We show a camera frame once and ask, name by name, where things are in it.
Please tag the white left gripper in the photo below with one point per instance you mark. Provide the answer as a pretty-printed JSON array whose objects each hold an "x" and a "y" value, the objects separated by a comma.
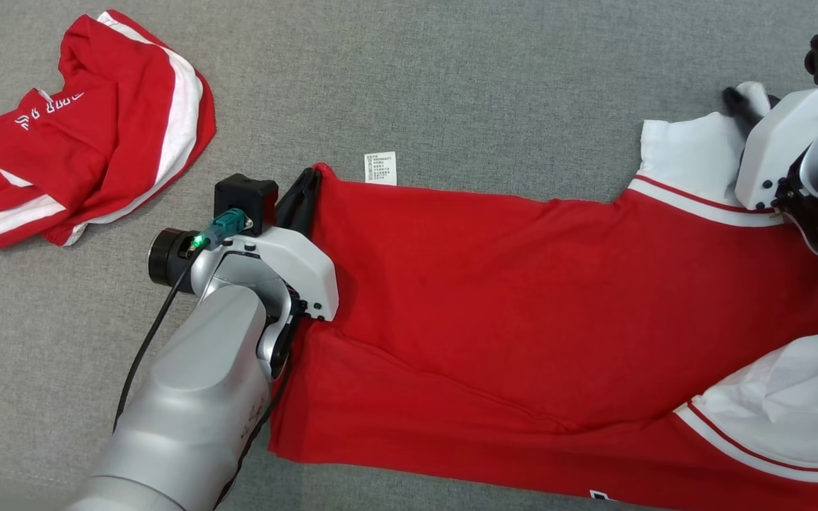
[{"x": 302, "y": 273}]

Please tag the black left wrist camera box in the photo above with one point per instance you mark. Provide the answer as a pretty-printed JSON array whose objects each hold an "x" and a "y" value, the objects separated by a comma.
[{"x": 246, "y": 199}]

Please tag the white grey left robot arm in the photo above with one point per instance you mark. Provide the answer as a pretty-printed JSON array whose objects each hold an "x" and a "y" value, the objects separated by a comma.
[{"x": 196, "y": 397}]

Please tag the black round left wrist cap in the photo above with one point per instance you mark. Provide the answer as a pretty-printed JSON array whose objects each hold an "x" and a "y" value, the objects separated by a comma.
[{"x": 167, "y": 259}]

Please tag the red and white jersey garment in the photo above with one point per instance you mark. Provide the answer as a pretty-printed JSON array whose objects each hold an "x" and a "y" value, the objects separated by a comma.
[{"x": 522, "y": 298}]

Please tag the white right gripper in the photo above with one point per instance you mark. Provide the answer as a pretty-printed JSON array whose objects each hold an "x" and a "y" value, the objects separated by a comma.
[{"x": 778, "y": 142}]

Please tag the teal left camera connector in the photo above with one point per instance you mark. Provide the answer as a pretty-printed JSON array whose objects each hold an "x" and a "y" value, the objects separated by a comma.
[{"x": 228, "y": 223}]

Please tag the grey fabric sofa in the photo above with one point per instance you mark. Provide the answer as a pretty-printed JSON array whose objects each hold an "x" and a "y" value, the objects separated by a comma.
[{"x": 451, "y": 85}]

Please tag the crumpled red white lettered jersey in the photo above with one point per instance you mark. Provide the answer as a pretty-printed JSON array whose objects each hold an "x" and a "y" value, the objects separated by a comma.
[{"x": 96, "y": 135}]

